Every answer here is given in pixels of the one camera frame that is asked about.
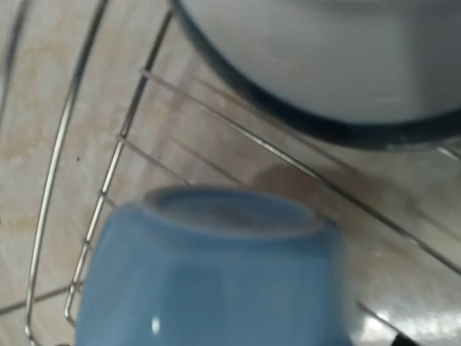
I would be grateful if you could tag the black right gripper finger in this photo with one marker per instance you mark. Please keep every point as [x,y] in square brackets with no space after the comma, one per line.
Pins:
[403,340]

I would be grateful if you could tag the light blue cup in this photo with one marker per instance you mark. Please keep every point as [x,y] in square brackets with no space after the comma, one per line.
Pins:
[213,266]

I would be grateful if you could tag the dark teal white bowl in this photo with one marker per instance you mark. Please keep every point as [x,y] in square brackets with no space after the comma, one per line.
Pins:
[377,75]

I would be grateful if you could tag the metal wire dish rack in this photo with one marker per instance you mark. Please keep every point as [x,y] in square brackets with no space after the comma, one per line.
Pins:
[102,101]

